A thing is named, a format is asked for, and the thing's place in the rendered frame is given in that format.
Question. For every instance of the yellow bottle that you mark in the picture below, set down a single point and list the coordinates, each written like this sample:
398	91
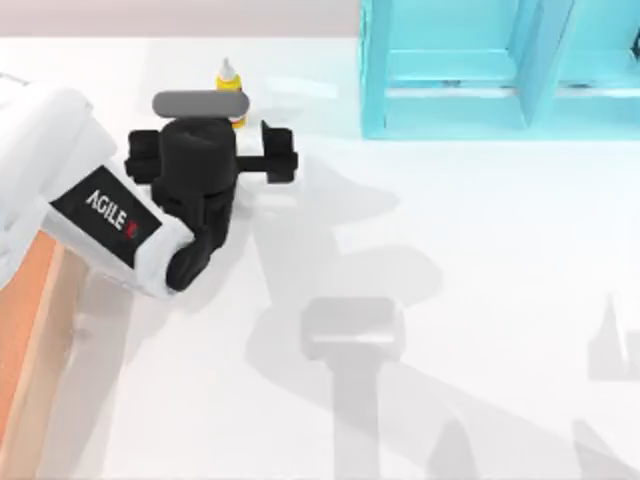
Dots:
229	81

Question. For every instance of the light blue rack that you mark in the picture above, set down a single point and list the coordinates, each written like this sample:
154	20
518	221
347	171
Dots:
450	65

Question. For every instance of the shallow salmon-coloured box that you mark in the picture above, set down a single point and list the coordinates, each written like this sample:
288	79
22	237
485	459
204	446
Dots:
25	340

